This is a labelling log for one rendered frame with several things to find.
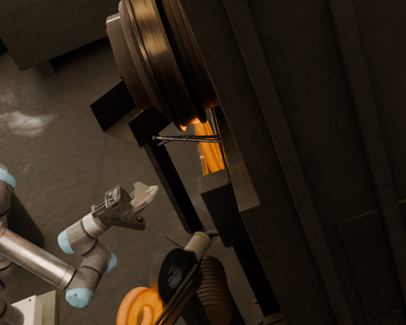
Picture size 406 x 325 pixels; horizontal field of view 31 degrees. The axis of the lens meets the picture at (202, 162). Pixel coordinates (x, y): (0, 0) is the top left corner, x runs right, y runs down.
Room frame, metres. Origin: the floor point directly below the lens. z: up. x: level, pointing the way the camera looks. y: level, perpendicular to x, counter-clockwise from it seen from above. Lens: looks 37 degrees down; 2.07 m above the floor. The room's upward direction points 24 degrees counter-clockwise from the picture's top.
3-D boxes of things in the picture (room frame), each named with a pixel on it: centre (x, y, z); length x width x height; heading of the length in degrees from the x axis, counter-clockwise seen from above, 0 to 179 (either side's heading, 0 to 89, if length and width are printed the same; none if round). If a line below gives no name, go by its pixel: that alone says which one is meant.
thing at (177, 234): (2.36, 0.16, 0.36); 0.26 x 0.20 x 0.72; 28
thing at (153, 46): (1.83, -0.03, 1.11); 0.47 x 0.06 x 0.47; 173
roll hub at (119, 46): (1.85, 0.07, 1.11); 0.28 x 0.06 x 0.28; 173
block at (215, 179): (1.60, -0.01, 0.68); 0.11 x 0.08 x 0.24; 83
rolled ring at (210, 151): (1.83, -0.04, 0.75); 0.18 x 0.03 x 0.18; 172
